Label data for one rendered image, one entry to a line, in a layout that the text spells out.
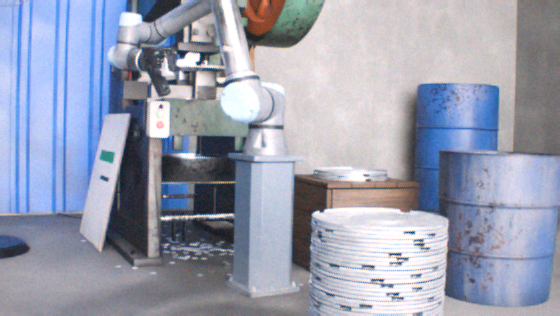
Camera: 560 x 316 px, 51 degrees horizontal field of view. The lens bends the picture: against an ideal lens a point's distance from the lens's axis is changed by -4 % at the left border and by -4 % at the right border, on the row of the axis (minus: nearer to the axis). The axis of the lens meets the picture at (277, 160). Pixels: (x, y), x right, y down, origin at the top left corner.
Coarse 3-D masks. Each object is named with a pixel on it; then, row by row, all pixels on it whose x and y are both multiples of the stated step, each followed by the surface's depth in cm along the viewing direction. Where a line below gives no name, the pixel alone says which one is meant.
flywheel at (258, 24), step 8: (248, 0) 301; (256, 0) 293; (264, 0) 286; (272, 0) 277; (280, 0) 270; (248, 8) 298; (256, 8) 293; (264, 8) 285; (272, 8) 277; (280, 8) 262; (248, 16) 293; (256, 16) 292; (264, 16) 285; (272, 16) 269; (248, 24) 293; (256, 24) 284; (264, 24) 277; (272, 24) 269; (256, 32) 284; (264, 32) 277
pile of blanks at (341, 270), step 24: (312, 240) 131; (336, 240) 120; (360, 240) 116; (384, 240) 115; (408, 240) 116; (432, 240) 118; (312, 264) 128; (336, 264) 123; (360, 264) 120; (384, 264) 116; (408, 264) 116; (432, 264) 119; (312, 288) 126; (336, 288) 120; (360, 288) 117; (384, 288) 117; (408, 288) 116; (432, 288) 122; (312, 312) 127; (336, 312) 120; (360, 312) 119; (384, 312) 116; (408, 312) 117; (432, 312) 120
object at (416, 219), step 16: (352, 208) 143; (368, 208) 144; (384, 208) 144; (336, 224) 119; (352, 224) 122; (368, 224) 122; (384, 224) 123; (400, 224) 123; (416, 224) 123; (432, 224) 124
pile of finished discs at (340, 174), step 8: (320, 168) 247; (328, 168) 250; (336, 168) 252; (344, 168) 253; (360, 168) 252; (320, 176) 241; (328, 176) 229; (336, 176) 227; (344, 176) 233; (352, 176) 233; (360, 176) 225; (368, 176) 226; (376, 176) 228; (384, 176) 231
